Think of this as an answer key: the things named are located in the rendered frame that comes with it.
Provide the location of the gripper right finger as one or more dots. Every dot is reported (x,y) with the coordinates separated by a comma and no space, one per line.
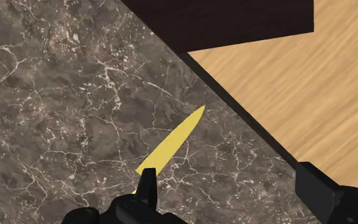
(316,192)

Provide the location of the yellow knife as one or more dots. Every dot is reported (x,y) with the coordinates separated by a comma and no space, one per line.
(175,139)

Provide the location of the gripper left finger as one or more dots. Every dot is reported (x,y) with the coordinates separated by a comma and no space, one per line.
(147,189)

